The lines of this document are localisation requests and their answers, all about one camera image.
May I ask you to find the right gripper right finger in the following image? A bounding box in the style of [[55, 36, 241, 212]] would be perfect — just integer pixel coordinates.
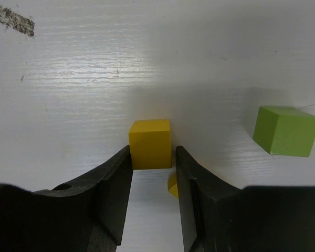
[[176, 146, 315, 251]]

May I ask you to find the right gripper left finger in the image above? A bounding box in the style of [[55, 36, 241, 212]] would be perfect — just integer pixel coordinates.
[[0, 146, 133, 251]]

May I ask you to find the small yellow cube block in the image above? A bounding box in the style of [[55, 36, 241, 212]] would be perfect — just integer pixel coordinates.
[[129, 119, 172, 170]]

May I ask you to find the small green cube block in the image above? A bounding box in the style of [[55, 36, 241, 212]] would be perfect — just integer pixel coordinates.
[[253, 106, 315, 157]]

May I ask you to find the yellow rectangular block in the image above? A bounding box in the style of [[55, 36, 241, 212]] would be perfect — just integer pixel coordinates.
[[167, 173, 179, 198]]

